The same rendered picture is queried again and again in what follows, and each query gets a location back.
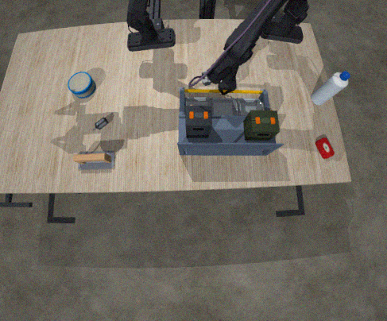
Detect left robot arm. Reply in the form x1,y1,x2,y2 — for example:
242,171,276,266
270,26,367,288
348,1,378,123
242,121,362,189
202,0,309,86

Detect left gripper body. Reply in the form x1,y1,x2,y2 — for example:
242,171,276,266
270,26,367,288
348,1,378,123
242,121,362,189
202,72,237,90

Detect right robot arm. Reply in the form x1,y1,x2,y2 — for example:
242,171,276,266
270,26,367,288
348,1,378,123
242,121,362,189
126,0,173,48

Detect white bottle with blue cap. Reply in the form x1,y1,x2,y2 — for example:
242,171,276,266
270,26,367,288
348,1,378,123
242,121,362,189
311,72,350,106

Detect red mint tin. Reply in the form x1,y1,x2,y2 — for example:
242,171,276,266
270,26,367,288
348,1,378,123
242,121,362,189
315,137,335,159

